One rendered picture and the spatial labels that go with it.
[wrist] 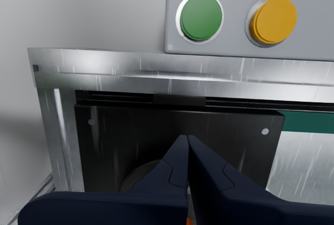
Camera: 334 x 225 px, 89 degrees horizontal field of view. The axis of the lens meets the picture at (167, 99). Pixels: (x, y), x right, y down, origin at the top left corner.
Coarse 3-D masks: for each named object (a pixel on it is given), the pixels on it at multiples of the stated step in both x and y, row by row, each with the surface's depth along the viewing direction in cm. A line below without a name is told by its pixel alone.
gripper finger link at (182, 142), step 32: (160, 160) 7; (64, 192) 3; (96, 192) 3; (128, 192) 4; (160, 192) 5; (32, 224) 3; (64, 224) 3; (96, 224) 3; (128, 224) 3; (160, 224) 3
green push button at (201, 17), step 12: (192, 0) 16; (204, 0) 16; (216, 0) 16; (192, 12) 16; (204, 12) 16; (216, 12) 16; (180, 24) 17; (192, 24) 16; (204, 24) 16; (216, 24) 16; (192, 36) 17; (204, 36) 16
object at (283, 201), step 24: (192, 144) 8; (192, 168) 8; (216, 168) 6; (192, 192) 8; (216, 192) 5; (240, 192) 5; (264, 192) 5; (216, 216) 5; (240, 216) 4; (264, 216) 3; (288, 216) 3; (312, 216) 3
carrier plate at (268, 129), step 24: (96, 120) 20; (120, 120) 20; (144, 120) 20; (168, 120) 19; (192, 120) 19; (216, 120) 19; (240, 120) 19; (264, 120) 19; (96, 144) 21; (120, 144) 21; (144, 144) 20; (168, 144) 20; (216, 144) 20; (240, 144) 20; (264, 144) 20; (96, 168) 22; (120, 168) 22; (240, 168) 21; (264, 168) 21
